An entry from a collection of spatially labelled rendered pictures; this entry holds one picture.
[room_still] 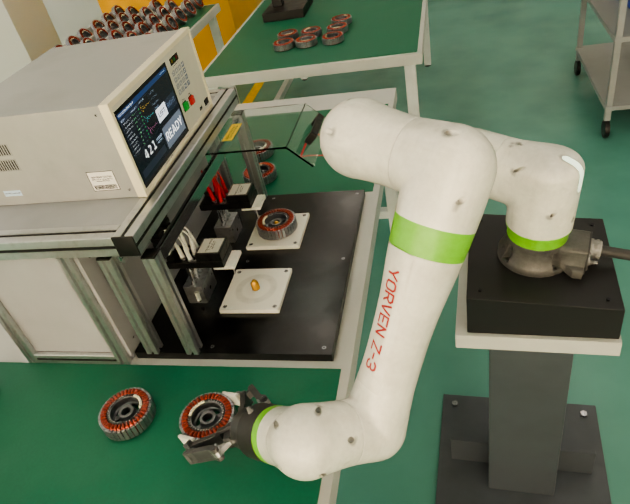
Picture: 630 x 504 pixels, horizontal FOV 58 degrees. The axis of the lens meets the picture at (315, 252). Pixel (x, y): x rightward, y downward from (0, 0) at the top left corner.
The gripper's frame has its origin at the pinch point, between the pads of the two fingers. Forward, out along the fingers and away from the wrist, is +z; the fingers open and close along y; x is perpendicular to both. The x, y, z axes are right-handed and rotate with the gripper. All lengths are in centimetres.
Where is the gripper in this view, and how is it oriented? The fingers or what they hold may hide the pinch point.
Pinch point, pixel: (209, 419)
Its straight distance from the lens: 118.5
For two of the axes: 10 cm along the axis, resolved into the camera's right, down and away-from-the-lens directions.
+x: -5.4, -8.1, -2.3
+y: 6.2, -5.7, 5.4
